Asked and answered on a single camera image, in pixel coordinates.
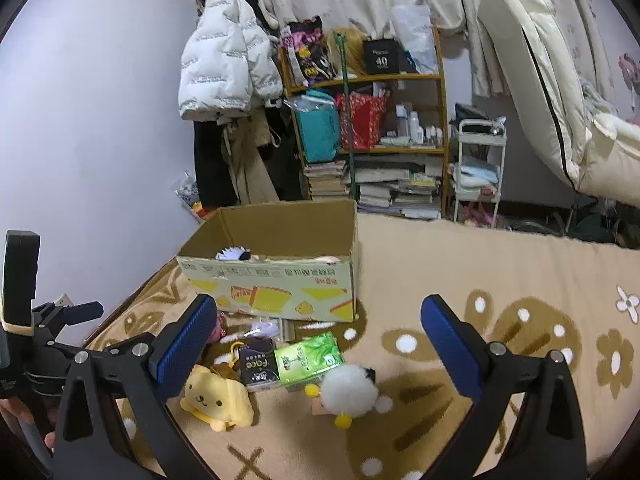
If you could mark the row of white bottles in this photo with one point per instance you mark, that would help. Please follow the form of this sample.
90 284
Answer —
415 127

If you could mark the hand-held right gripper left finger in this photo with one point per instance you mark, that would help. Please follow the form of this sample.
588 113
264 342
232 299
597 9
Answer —
185 345

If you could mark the yellow plush dog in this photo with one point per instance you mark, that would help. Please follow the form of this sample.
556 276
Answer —
215 395

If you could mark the small clear packet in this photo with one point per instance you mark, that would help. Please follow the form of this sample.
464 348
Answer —
266 328

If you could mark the person's left hand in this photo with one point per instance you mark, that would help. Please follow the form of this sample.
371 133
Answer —
12 410

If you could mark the black box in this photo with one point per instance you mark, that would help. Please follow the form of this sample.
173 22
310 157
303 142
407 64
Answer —
381 57

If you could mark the pink plush bear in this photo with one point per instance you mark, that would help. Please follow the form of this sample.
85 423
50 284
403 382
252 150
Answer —
218 331

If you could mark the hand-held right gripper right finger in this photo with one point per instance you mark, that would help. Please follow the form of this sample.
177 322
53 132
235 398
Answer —
450 345

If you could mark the teal bag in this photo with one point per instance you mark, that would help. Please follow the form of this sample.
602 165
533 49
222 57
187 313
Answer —
317 130

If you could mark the beige coat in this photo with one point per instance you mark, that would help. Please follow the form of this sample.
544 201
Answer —
250 160

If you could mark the white trolley cart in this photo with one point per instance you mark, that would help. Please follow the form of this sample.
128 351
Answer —
479 170

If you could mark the beige patterned blanket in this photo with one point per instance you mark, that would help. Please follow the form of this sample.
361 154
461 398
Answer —
450 270

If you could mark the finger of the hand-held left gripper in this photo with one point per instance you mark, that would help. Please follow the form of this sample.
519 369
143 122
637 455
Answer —
82 312

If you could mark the green pole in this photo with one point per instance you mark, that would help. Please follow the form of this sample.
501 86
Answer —
350 125

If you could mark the white duvet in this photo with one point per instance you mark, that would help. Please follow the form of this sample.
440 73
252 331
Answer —
550 85

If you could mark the green tissue pack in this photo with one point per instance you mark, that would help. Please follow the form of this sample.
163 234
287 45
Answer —
310 360

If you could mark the black white plush toy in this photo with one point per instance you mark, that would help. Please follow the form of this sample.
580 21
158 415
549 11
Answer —
234 253

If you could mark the stack of books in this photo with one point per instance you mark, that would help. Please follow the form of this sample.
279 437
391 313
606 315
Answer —
390 185

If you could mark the plastic bag of toys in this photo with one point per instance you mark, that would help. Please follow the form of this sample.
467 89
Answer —
190 195

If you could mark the printed cardboard box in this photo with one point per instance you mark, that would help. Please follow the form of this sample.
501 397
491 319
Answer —
300 280

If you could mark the black tissue pack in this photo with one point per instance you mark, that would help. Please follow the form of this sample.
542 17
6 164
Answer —
257 365

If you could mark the clear plastic bag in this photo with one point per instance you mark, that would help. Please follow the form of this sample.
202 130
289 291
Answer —
414 35

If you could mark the red patterned bag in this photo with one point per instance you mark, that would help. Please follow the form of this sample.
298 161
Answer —
360 120

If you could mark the wooden shelf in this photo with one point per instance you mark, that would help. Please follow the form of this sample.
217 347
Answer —
400 78

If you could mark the white fluffy plush toy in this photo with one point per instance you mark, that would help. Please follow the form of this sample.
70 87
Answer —
347 390

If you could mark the white puffer jacket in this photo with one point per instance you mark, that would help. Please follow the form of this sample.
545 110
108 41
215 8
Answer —
225 60

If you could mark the black hanging garment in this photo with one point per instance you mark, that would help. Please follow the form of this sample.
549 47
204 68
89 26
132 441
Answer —
210 165

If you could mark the colourful printed bag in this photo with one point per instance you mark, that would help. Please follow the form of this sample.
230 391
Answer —
307 52

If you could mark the yellow wig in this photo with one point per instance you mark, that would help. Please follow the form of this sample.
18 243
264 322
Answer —
357 52

